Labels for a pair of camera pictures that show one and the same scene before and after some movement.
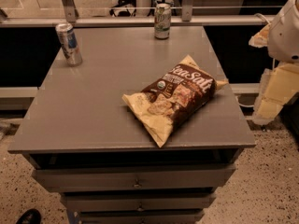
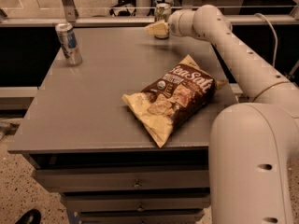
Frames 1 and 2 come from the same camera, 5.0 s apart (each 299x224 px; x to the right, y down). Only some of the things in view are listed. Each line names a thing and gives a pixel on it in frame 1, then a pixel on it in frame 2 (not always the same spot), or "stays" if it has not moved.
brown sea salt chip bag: (169, 101) stays
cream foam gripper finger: (261, 39) → (180, 24)
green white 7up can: (163, 13) stays
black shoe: (31, 217) stays
